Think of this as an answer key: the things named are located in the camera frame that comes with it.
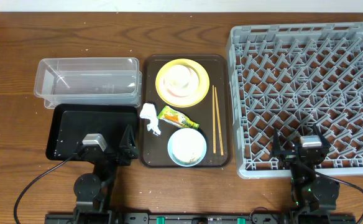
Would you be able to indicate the grey plastic dishwasher rack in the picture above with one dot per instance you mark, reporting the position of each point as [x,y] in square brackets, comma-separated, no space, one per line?
[287,78]

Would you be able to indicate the cream white cup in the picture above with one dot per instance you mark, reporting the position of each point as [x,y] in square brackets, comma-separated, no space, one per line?
[178,75]

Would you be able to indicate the dark brown serving tray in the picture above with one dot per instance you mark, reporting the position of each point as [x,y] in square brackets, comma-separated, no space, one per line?
[153,149]

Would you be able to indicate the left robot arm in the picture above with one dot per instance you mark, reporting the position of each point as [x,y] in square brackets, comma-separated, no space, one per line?
[93,190]

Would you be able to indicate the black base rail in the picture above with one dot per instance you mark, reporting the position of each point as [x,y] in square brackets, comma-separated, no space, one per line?
[144,218]

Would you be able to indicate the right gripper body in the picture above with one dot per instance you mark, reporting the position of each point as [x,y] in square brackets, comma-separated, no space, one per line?
[288,156]

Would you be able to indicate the clear plastic waste bin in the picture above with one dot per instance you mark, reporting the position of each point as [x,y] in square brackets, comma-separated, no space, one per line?
[89,81]

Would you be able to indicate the pink bowl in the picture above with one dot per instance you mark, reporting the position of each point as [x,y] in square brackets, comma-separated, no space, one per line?
[186,90]

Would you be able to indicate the black plastic tray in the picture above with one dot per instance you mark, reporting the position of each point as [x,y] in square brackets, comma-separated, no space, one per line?
[71,123]

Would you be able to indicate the green yellow snack wrapper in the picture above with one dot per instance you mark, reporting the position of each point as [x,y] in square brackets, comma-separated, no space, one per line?
[177,118]

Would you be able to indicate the light blue bowl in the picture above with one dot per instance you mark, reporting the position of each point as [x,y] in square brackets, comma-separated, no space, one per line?
[187,147]

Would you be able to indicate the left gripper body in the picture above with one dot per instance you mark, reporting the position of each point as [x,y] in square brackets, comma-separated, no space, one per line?
[117,162]

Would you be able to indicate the yellow plate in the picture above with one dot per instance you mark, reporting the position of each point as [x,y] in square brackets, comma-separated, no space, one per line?
[188,101]

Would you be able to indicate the left wooden chopstick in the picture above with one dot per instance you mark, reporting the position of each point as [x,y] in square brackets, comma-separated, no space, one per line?
[213,120]

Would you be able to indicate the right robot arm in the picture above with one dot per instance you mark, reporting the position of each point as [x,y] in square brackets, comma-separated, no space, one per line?
[315,196]

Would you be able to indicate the white tissue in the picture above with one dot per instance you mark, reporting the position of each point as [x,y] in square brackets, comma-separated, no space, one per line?
[149,112]

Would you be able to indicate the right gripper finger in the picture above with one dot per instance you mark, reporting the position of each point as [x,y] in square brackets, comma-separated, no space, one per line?
[324,142]
[276,147]

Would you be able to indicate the wooden chopstick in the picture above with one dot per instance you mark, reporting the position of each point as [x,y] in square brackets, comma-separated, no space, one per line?
[213,120]
[216,106]

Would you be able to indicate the right wooden chopstick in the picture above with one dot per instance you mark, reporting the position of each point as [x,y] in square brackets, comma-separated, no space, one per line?
[216,106]

